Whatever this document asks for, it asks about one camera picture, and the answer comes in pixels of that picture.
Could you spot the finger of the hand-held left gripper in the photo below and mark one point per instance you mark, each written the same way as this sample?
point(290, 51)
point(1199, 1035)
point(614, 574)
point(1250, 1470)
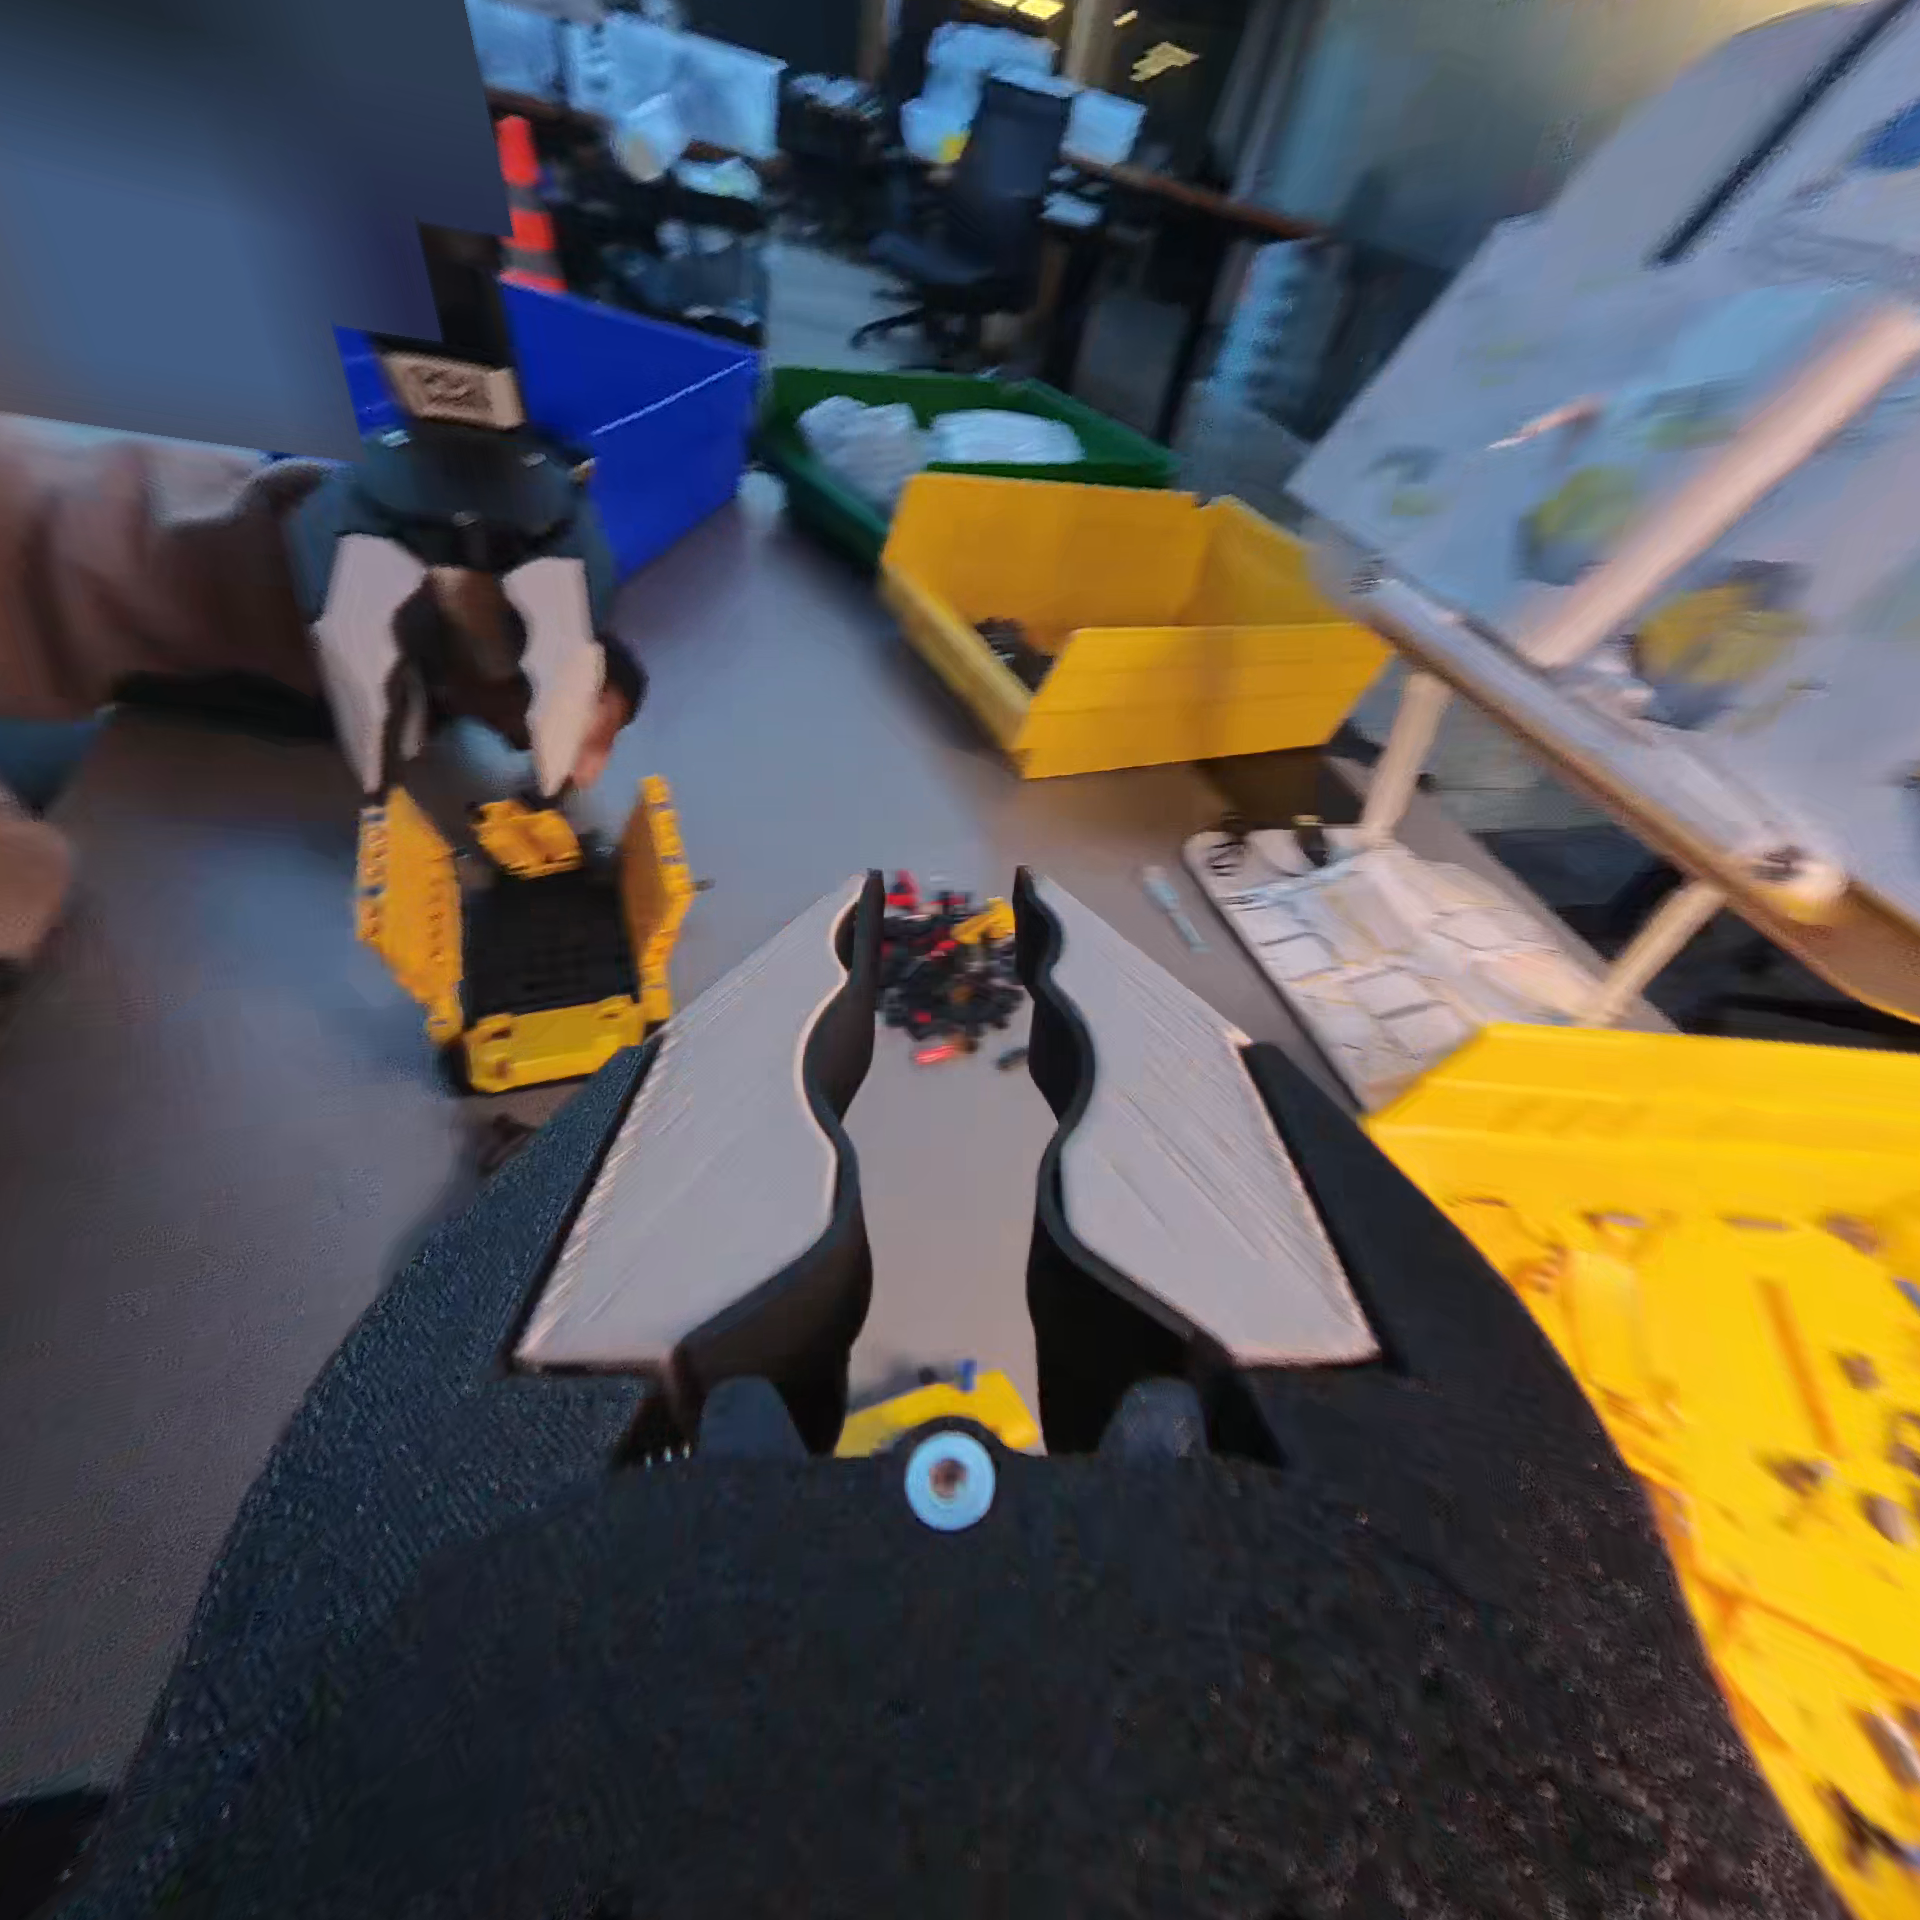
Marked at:
point(564, 661)
point(361, 629)

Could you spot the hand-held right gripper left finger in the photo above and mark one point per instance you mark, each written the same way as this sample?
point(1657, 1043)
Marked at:
point(705, 1200)

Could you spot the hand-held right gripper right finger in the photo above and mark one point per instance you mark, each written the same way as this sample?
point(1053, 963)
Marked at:
point(1202, 1200)

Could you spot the yellow toy robot model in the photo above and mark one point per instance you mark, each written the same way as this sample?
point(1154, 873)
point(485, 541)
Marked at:
point(540, 1035)

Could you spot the pile of black red pins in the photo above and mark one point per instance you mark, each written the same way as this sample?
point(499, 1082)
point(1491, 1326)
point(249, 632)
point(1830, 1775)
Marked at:
point(946, 975)

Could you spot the yellow plastic bin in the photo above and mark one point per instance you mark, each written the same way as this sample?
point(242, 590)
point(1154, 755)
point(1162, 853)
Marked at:
point(1652, 1096)
point(1172, 690)

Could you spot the assorted grey blue small parts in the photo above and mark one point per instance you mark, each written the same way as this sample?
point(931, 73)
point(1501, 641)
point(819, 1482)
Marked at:
point(1882, 1518)

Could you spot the person's left forearm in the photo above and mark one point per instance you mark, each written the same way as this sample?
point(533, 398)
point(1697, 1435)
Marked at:
point(135, 570)

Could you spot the grey desk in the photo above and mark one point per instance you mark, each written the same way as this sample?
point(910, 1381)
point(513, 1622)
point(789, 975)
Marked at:
point(839, 720)

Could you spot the person's left hand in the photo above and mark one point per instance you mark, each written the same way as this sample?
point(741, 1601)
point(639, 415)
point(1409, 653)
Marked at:
point(475, 645)

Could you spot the blue plastic bin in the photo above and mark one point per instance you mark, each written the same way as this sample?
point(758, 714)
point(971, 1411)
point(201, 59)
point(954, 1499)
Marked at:
point(662, 422)

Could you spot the orange traffic cone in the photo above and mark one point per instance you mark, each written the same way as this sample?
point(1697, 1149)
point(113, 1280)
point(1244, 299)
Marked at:
point(529, 224)

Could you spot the green plastic bin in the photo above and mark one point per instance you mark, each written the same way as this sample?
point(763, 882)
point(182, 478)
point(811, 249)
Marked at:
point(819, 510)

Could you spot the yellow straight beam piece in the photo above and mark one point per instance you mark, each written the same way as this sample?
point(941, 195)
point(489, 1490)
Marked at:
point(931, 1418)

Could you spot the white sticker sheet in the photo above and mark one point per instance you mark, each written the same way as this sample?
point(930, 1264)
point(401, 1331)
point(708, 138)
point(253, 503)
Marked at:
point(1412, 961)

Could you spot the yellow bent beam piece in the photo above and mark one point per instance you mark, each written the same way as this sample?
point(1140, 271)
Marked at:
point(990, 922)

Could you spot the clear bubble wrap bundle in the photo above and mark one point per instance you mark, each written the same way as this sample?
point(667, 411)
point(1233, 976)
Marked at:
point(863, 441)
point(1005, 438)

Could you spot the heap of grey connector pieces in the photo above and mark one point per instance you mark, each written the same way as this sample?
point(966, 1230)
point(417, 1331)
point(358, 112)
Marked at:
point(1019, 648)

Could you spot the black office chair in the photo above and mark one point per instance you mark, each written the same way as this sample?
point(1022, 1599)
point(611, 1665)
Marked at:
point(1005, 165)

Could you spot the wooden top table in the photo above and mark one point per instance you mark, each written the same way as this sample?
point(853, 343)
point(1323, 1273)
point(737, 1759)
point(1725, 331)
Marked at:
point(1202, 201)

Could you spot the white building instruction booklet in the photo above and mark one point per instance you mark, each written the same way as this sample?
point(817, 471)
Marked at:
point(1652, 376)

